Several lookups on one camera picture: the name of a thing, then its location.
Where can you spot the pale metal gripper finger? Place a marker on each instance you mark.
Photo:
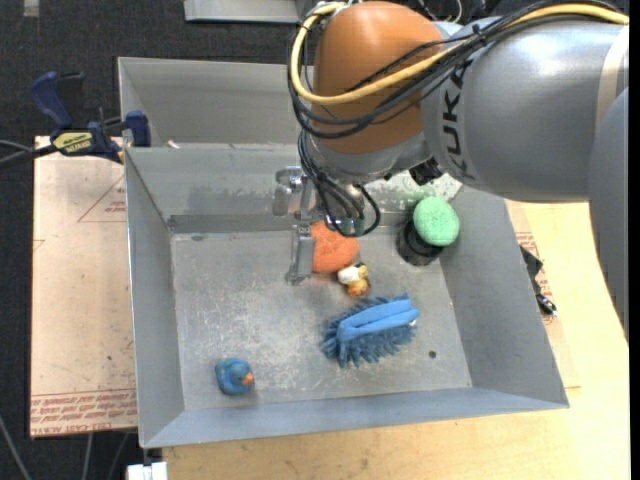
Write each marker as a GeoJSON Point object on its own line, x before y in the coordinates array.
{"type": "Point", "coordinates": [304, 253]}

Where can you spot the orange sponge ball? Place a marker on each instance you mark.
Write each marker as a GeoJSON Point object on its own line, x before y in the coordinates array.
{"type": "Point", "coordinates": [334, 250]}

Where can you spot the small white and orange toy duck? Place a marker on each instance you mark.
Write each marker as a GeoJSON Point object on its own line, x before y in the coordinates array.
{"type": "Point", "coordinates": [354, 279]}

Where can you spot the grey metal bin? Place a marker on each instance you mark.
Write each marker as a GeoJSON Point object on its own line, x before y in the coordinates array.
{"type": "Point", "coordinates": [240, 308]}

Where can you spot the blue spiky brush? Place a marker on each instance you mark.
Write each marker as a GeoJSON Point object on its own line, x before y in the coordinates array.
{"type": "Point", "coordinates": [372, 330]}

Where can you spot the green sponge ball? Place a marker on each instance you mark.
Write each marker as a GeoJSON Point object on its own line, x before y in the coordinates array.
{"type": "Point", "coordinates": [436, 220]}

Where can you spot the blue rubber duck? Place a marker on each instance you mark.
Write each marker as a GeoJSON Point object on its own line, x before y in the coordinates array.
{"type": "Point", "coordinates": [232, 375]}

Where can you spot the brown cardboard board red print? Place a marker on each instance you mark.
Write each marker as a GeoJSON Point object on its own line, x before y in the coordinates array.
{"type": "Point", "coordinates": [80, 293]}

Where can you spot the black cylinder on white bracket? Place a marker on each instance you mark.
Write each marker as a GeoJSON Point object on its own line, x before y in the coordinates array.
{"type": "Point", "coordinates": [425, 172]}

